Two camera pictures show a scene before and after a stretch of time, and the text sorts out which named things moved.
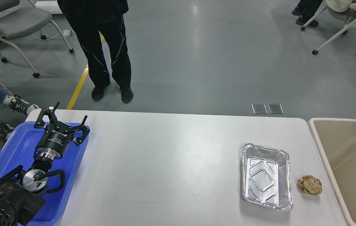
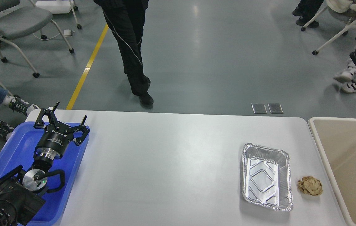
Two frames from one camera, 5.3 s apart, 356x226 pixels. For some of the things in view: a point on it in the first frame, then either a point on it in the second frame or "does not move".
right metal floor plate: x=275 y=108 does not move
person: x=87 y=18 -> x=126 y=18
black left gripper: x=53 y=141 does not move
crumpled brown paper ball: x=309 y=184 does not move
